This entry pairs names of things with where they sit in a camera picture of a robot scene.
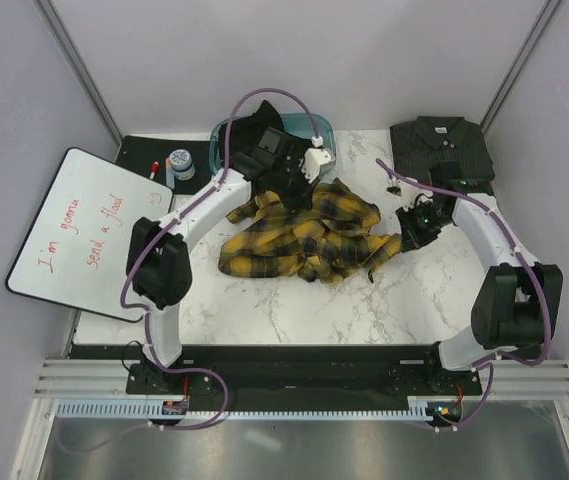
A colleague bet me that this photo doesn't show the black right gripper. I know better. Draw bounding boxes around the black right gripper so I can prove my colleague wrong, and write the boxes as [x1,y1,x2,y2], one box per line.
[396,199,454,253]

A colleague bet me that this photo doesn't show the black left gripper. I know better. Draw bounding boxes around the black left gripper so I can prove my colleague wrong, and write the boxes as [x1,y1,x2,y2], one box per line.
[269,159,318,212]

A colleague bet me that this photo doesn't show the yellow plaid long sleeve shirt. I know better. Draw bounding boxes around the yellow plaid long sleeve shirt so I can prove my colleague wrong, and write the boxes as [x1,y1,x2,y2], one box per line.
[218,178,401,284]

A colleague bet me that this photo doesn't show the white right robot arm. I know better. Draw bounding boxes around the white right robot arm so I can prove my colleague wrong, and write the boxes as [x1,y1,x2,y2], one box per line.
[389,163,563,394]

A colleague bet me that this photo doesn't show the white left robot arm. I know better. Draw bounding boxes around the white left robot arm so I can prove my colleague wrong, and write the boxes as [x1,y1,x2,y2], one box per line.
[120,128,334,393]

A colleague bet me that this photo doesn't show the black shirt in bin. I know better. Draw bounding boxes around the black shirt in bin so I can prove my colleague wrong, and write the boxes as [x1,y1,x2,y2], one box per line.
[221,100,286,171]

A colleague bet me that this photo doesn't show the teal plastic bin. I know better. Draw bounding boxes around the teal plastic bin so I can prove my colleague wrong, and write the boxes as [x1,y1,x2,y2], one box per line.
[208,112,337,175]

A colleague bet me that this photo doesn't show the folded dark striped shirt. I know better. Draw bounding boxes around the folded dark striped shirt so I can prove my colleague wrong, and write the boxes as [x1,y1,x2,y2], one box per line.
[389,116,495,183]

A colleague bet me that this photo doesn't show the small blue white jar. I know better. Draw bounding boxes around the small blue white jar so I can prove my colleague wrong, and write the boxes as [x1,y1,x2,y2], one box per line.
[168,149,195,181]

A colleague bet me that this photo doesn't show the blue orange eraser stick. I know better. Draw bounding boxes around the blue orange eraser stick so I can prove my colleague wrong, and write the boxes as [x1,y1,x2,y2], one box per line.
[165,158,175,191]

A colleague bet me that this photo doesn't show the red whiteboard marker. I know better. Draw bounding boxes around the red whiteboard marker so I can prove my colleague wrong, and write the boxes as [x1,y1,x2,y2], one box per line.
[149,161,159,180]

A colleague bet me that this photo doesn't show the black mat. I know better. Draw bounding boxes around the black mat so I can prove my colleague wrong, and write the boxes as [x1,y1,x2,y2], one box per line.
[115,135,212,195]

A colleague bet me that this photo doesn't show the white dry-erase board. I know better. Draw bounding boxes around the white dry-erase board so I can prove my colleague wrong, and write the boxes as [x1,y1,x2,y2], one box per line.
[5,148,173,323]

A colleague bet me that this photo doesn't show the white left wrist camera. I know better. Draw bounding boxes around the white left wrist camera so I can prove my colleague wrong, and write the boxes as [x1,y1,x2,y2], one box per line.
[300,148,336,183]

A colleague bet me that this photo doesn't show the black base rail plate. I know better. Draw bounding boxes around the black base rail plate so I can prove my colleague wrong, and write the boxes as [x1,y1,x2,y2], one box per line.
[70,345,482,413]

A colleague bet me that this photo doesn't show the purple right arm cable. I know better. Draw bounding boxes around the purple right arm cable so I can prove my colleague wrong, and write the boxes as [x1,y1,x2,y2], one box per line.
[374,157,553,434]

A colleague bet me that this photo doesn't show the aluminium frame rail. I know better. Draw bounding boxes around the aluminium frame rail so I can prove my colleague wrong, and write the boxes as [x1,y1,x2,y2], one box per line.
[35,359,569,401]

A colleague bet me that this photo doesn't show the light blue cable duct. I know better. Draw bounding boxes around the light blue cable duct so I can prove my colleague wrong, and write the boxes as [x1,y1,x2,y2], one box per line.
[56,399,459,421]

